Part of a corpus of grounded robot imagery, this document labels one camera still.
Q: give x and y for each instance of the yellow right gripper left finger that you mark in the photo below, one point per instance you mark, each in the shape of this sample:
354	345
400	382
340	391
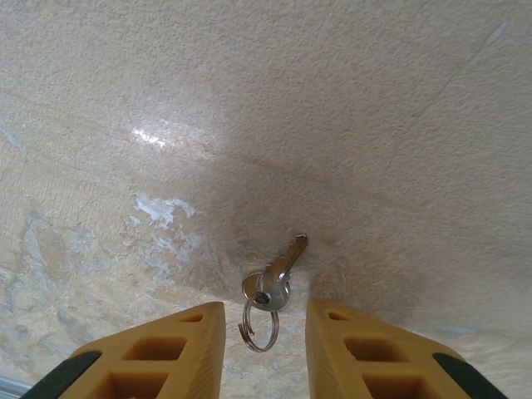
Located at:
199	353

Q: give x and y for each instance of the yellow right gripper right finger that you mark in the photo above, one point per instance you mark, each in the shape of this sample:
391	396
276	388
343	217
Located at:
332	353

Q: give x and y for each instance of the silver key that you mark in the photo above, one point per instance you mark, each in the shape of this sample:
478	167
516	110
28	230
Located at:
287	266
249	286

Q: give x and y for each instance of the aluminium frame rail with base plates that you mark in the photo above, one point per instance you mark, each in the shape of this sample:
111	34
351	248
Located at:
10	388

